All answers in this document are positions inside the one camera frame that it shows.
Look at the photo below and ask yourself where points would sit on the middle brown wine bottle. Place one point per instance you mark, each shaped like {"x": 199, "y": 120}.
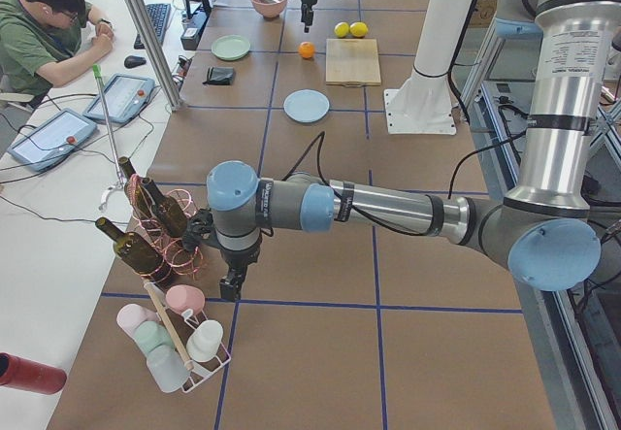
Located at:
{"x": 166, "y": 209}

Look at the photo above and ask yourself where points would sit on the metal pole green tip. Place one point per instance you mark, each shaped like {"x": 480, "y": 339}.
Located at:
{"x": 120, "y": 178}

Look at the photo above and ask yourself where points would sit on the seated man green shirt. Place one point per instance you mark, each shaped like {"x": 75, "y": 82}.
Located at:
{"x": 47, "y": 44}

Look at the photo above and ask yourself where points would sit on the pink cup upper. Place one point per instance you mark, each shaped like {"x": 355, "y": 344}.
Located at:
{"x": 184, "y": 297}

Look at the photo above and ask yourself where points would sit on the black keyboard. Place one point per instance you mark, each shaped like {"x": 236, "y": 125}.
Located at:
{"x": 159, "y": 14}

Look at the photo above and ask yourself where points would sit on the pale pink cup left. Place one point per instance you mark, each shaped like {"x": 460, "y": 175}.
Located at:
{"x": 131, "y": 316}

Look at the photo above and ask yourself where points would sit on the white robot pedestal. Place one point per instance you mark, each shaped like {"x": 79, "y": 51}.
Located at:
{"x": 422, "y": 105}

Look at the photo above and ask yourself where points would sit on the far blue teach pendant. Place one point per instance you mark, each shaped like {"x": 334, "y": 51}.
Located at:
{"x": 124, "y": 96}

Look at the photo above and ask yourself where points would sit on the near blue teach pendant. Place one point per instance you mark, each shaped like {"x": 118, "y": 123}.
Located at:
{"x": 52, "y": 141}

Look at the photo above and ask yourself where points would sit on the light blue plate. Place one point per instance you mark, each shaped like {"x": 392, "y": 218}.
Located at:
{"x": 306, "y": 106}

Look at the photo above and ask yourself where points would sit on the yellow lemon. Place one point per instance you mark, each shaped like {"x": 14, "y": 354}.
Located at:
{"x": 342, "y": 30}
{"x": 358, "y": 29}

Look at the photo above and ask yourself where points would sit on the orange fruit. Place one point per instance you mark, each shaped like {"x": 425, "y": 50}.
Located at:
{"x": 306, "y": 50}

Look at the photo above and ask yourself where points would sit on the pink bowl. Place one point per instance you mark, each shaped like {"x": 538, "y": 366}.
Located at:
{"x": 269, "y": 8}

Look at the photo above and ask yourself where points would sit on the left yellow lemon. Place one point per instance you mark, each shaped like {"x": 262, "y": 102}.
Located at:
{"x": 342, "y": 30}

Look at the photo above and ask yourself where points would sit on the pink wire bottle rack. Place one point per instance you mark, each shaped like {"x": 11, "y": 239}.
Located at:
{"x": 186, "y": 263}

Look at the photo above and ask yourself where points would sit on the red cylinder bottle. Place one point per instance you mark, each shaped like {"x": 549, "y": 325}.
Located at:
{"x": 27, "y": 375}

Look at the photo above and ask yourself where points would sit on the aluminium frame post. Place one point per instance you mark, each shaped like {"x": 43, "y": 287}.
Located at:
{"x": 138, "y": 13}

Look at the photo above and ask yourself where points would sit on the back brown wine bottle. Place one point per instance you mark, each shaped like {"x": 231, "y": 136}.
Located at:
{"x": 128, "y": 170}

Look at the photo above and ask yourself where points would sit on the right yellow lemon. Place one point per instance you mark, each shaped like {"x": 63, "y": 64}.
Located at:
{"x": 358, "y": 29}

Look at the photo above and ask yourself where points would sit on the black folded cloth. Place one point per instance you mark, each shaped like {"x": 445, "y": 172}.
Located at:
{"x": 219, "y": 76}

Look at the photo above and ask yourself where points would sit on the wooden rack handle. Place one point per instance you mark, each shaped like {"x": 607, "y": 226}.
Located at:
{"x": 152, "y": 292}

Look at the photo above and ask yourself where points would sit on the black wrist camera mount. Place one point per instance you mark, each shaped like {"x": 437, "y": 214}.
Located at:
{"x": 198, "y": 228}

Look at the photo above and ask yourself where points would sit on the green plate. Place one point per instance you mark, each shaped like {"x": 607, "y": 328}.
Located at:
{"x": 231, "y": 47}

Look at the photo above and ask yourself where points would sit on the black computer mouse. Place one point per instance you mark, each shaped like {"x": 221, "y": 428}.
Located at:
{"x": 134, "y": 61}

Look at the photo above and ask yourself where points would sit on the light blue cup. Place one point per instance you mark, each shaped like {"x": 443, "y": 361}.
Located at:
{"x": 167, "y": 368}

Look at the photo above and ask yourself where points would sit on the mint green cup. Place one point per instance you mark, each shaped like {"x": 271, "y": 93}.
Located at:
{"x": 149, "y": 335}

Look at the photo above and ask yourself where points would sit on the white wire cup rack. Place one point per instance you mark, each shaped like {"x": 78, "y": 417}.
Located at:
{"x": 185, "y": 325}

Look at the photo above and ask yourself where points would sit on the blue teach pendant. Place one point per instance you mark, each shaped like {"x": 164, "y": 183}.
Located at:
{"x": 52, "y": 141}
{"x": 124, "y": 96}

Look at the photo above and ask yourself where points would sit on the wooden cutting board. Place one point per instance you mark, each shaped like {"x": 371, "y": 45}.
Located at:
{"x": 352, "y": 62}

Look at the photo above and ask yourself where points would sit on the white cup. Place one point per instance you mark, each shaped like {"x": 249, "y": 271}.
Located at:
{"x": 203, "y": 344}

